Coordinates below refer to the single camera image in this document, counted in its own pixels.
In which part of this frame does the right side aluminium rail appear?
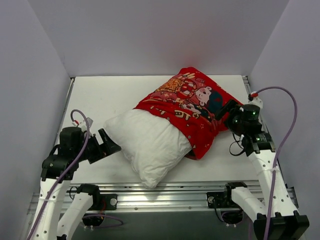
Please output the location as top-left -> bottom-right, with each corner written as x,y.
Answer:
241,75 -> 278,161

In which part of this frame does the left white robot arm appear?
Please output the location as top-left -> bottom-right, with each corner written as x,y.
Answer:
26,126 -> 121,240

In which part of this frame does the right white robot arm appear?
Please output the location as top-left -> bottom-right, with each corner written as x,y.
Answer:
215,100 -> 310,240

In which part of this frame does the red printed pillowcase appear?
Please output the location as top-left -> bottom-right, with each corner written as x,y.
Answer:
136,67 -> 236,160

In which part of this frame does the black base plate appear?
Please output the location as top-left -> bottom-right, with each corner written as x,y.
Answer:
206,191 -> 239,209
90,193 -> 118,212

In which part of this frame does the aluminium front rail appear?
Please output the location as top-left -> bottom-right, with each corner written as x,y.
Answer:
27,180 -> 300,215

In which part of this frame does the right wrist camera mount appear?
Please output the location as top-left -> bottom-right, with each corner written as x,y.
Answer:
248,91 -> 263,109

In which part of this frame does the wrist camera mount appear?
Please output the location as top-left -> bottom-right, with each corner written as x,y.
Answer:
248,91 -> 263,109
72,117 -> 94,132

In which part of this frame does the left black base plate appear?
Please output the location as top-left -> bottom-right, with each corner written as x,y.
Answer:
90,193 -> 118,212

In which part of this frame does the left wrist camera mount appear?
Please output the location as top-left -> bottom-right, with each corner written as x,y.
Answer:
72,117 -> 94,132

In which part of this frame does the white pillow insert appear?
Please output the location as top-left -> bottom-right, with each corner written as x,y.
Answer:
103,109 -> 192,189

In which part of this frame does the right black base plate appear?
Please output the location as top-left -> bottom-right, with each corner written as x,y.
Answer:
206,191 -> 239,209

